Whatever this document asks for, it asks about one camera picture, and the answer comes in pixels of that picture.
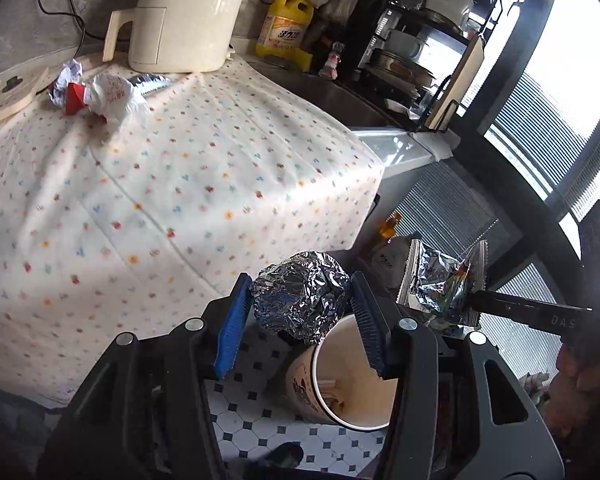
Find stainless steel sink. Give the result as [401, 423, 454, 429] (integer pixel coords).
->
[249, 61, 403, 130]

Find red paper carton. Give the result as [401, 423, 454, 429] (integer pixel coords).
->
[65, 81, 106, 120]

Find white food wrapper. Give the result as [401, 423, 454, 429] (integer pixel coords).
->
[84, 73, 149, 126]

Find cream air fryer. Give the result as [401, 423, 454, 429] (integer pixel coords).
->
[102, 0, 242, 74]

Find wooden cutting board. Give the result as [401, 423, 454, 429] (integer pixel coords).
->
[424, 35, 484, 131]

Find floral patterned tablecloth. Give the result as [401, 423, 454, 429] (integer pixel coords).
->
[0, 58, 384, 406]

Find orange spray bottle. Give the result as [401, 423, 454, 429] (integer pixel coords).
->
[378, 212, 402, 240]

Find cream induction cooker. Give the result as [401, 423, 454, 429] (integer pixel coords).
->
[0, 67, 48, 122]

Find yellow detergent bottle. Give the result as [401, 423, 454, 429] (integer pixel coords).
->
[254, 0, 314, 73]

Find white round trash bin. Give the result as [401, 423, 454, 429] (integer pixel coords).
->
[285, 315, 396, 432]

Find person's right hand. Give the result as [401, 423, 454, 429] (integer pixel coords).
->
[544, 344, 600, 438]

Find white grey paper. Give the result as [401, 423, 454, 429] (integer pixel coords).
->
[47, 58, 83, 108]

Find white cleaner bottle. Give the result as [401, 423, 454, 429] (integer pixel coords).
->
[370, 236, 413, 288]

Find black dish rack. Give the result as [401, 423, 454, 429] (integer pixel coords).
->
[356, 0, 503, 131]

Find silver foil strip wrapper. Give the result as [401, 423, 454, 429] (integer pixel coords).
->
[129, 73, 172, 96]

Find aluminium foil ball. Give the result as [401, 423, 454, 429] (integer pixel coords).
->
[251, 252, 351, 344]

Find silver snack wrapper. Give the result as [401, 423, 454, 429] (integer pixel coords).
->
[396, 238, 488, 327]

